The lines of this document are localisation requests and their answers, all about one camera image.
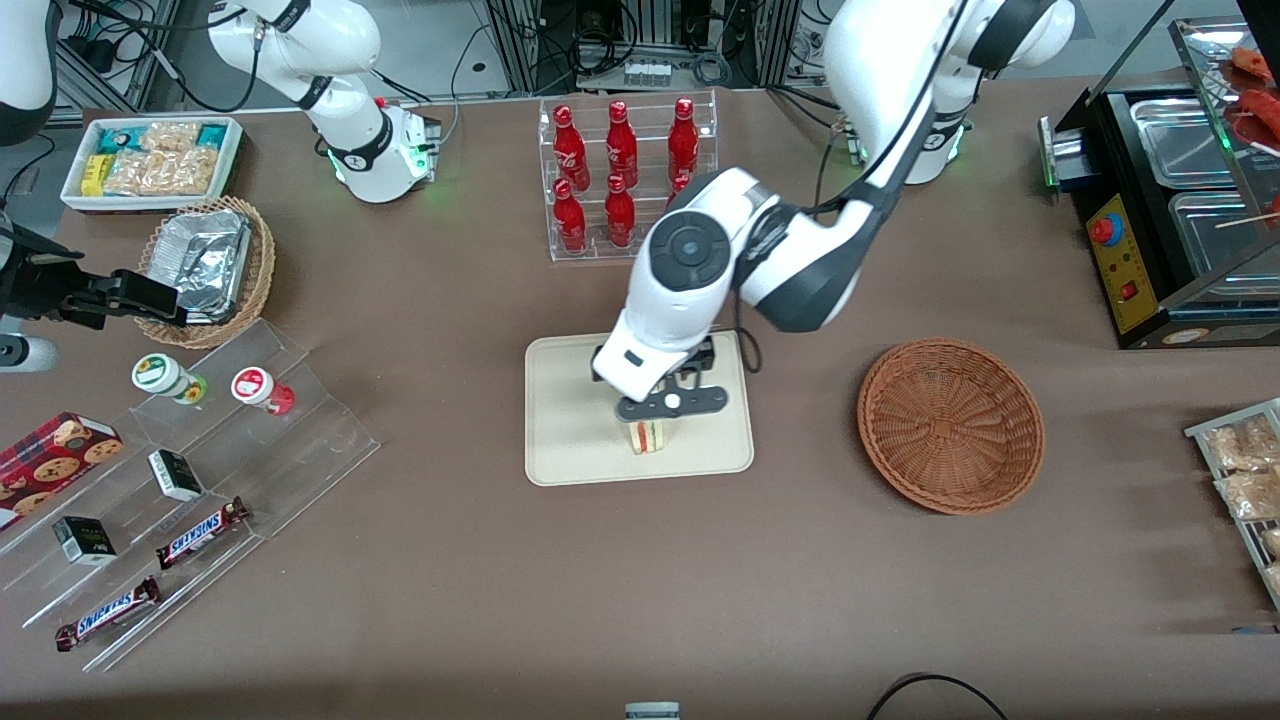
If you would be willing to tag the red lid cup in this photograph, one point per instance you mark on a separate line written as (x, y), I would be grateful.
(255, 387)

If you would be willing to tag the red cola bottle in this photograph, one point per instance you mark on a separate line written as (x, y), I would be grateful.
(569, 150)
(679, 186)
(683, 140)
(570, 222)
(621, 145)
(620, 218)

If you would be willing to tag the brown round wicker basket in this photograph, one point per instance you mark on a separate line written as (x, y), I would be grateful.
(950, 425)

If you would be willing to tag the triangular sandwich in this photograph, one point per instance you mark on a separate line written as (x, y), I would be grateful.
(647, 438)

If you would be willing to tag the yellow snack packet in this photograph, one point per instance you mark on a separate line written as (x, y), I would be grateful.
(95, 174)

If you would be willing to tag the Snickers chocolate bar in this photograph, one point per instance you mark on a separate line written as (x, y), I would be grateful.
(107, 613)
(200, 533)

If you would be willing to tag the clear acrylic stepped shelf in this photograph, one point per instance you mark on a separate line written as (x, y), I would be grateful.
(310, 450)

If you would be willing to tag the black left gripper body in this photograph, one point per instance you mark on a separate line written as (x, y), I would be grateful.
(697, 359)

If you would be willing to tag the red sausage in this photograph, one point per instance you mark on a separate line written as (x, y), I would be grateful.
(1262, 108)
(1255, 63)

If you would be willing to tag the tray with snack bags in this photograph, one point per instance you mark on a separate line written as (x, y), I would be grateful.
(1200, 432)

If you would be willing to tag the teal snack packet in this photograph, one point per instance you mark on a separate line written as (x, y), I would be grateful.
(212, 134)
(120, 138)

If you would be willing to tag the red cookie box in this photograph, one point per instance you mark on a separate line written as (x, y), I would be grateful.
(50, 465)

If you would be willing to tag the clear acrylic bottle rack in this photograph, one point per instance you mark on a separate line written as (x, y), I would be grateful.
(645, 130)

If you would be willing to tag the black hot food display case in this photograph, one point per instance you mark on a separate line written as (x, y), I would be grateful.
(1132, 312)

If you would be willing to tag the wooden skewer stick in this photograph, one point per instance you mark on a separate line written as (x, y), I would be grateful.
(1250, 219)

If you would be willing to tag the light tan wicker basket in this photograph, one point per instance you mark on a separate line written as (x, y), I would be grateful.
(262, 270)

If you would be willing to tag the red emergency stop knob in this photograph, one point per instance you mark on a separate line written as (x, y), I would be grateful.
(1105, 230)

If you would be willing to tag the grey metal bracket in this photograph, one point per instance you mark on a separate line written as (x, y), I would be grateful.
(652, 711)

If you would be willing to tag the green lid cup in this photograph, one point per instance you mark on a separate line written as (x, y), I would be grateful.
(160, 374)

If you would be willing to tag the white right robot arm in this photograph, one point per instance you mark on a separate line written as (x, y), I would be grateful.
(350, 140)

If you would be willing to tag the small red switch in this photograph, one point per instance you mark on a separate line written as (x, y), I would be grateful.
(1130, 293)

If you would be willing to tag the stainless steel pan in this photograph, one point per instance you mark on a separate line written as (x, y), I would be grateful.
(1215, 248)
(1185, 140)

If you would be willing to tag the thin black strut rod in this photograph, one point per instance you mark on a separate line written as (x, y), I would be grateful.
(1131, 50)

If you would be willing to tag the small black box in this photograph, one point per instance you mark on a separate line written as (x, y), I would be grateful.
(85, 541)
(176, 476)

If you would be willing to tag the small clear cracker bag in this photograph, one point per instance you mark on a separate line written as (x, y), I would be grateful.
(172, 135)

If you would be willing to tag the large clear cracker bag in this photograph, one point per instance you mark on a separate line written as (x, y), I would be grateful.
(165, 172)

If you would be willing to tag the cream plastic tray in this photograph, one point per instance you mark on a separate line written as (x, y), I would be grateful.
(570, 440)

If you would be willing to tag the silver foil container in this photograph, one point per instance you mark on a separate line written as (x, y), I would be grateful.
(205, 262)

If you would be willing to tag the white power strip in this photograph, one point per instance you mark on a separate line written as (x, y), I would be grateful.
(647, 74)

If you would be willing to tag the white plastic snack bin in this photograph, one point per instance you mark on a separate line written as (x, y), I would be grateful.
(72, 195)

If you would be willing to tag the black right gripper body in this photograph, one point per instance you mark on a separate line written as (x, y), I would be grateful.
(40, 283)

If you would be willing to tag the clear bag of pastries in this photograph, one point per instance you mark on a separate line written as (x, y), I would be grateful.
(1274, 578)
(1250, 495)
(1272, 543)
(1240, 445)

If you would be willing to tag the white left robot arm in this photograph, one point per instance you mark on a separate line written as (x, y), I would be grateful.
(690, 290)

